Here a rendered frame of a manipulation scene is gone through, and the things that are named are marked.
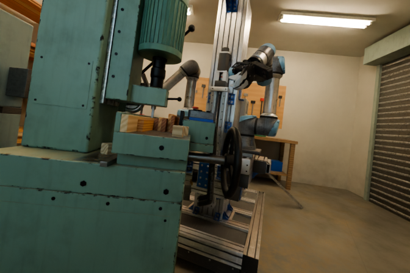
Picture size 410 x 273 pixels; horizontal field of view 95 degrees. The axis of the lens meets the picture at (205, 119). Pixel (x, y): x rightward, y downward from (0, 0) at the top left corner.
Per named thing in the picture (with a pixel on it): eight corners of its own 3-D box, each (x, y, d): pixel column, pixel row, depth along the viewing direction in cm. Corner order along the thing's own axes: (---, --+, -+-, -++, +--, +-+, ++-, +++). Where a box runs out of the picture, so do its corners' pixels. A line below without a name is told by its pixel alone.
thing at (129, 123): (126, 132, 52) (129, 114, 52) (119, 131, 52) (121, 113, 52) (161, 127, 112) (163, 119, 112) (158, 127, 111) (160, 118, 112)
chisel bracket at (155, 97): (164, 109, 74) (166, 88, 74) (127, 105, 73) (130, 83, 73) (166, 111, 81) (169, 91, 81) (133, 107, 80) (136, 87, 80)
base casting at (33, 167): (182, 204, 55) (185, 172, 55) (-29, 183, 51) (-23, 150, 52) (187, 167, 100) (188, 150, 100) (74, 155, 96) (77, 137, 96)
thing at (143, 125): (142, 131, 61) (144, 119, 61) (136, 131, 61) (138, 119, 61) (167, 127, 121) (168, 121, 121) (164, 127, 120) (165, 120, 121)
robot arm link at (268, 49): (276, 59, 92) (277, 41, 87) (267, 69, 86) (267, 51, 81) (261, 58, 97) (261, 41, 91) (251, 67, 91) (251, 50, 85)
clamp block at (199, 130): (213, 145, 76) (216, 123, 76) (179, 141, 75) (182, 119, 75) (210, 141, 91) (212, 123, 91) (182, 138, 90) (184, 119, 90)
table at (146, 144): (220, 165, 53) (223, 144, 53) (110, 153, 51) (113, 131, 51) (205, 142, 113) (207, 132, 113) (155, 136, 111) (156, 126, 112)
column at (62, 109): (85, 153, 64) (114, -51, 66) (17, 146, 63) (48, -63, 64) (113, 145, 86) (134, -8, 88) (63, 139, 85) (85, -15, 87)
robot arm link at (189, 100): (177, 124, 155) (185, 59, 157) (181, 124, 170) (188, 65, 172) (191, 126, 154) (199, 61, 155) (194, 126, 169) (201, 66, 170)
